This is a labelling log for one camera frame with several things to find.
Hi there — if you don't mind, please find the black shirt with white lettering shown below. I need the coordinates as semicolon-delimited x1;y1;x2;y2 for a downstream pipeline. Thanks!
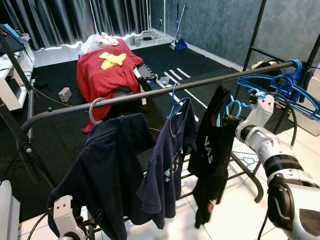
188;84;242;229

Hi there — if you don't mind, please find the grey clothes hanger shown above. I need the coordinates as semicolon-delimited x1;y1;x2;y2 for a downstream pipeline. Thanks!
88;97;108;127

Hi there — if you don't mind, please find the plain navy shirt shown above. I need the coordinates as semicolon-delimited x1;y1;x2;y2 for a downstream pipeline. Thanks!
47;112;157;240

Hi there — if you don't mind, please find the navy shirt with small print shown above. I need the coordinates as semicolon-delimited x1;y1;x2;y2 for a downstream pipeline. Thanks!
136;97;199;230

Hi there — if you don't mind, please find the grey cushioned ottoman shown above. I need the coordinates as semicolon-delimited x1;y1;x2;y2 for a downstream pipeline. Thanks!
0;180;21;240

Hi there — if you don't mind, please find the small grey box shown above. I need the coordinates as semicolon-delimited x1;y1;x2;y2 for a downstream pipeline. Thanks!
58;87;72;103

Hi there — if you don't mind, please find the red shirt with yellow print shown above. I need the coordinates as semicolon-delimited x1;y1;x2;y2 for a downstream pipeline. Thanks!
76;39;147;135

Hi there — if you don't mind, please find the white plastic bag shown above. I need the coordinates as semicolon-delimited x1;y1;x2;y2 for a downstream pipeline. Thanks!
80;32;120;55

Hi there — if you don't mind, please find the white shelf unit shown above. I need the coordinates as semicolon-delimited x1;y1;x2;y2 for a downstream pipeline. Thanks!
0;42;37;112

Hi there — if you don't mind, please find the dark pleated curtain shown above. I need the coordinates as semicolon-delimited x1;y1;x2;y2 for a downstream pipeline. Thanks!
0;0;152;49

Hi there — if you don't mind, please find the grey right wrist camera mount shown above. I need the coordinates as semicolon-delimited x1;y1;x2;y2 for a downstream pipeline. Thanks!
244;92;277;132

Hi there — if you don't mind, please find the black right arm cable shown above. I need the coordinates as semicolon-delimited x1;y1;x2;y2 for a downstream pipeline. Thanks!
270;92;301;150

